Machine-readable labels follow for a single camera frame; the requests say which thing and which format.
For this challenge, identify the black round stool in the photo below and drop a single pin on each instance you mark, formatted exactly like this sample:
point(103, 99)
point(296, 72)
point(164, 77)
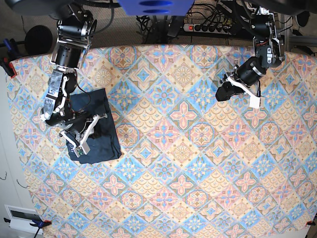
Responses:
point(38, 40)

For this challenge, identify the dark blue t-shirt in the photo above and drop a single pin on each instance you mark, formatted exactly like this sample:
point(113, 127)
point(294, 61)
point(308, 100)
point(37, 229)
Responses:
point(104, 144)

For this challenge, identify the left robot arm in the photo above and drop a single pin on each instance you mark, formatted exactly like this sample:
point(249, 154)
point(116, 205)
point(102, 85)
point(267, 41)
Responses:
point(269, 53)

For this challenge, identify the white floor vent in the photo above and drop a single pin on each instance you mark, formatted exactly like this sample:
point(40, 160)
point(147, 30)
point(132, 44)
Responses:
point(20, 218)

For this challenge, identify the blue orange clamp upper left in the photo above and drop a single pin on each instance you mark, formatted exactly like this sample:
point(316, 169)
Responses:
point(5, 62)

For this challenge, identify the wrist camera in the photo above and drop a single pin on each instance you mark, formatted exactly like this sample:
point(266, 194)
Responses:
point(81, 150)
point(256, 102)

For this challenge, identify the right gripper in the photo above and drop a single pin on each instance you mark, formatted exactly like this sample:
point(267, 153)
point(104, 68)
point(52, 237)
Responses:
point(77, 127)

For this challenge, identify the blue orange clamp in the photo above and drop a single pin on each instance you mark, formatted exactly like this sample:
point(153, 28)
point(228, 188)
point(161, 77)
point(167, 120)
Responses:
point(5, 62)
point(37, 224)

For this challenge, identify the orange clamp lower right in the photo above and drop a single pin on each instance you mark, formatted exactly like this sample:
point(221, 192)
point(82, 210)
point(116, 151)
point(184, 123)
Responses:
point(311, 223)

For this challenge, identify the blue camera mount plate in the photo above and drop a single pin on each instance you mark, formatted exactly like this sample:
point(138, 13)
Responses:
point(156, 7)

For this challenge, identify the patterned colourful tablecloth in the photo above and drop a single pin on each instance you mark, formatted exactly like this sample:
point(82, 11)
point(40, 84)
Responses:
point(191, 167)

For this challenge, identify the white power strip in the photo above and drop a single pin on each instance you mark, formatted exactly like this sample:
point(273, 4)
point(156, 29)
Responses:
point(197, 28)

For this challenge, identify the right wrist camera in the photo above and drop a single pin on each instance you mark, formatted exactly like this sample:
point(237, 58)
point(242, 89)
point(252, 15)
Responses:
point(81, 150)

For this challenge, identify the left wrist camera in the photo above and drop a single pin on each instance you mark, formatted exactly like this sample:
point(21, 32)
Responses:
point(256, 102)

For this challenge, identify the blue orange clamp lower left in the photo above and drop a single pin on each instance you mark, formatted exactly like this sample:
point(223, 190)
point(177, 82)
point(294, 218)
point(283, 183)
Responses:
point(37, 224)

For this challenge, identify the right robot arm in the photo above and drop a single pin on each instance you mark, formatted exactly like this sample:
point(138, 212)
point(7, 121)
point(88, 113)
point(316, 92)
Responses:
point(75, 29)

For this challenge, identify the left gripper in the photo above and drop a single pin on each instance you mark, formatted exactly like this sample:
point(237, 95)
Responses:
point(248, 74)

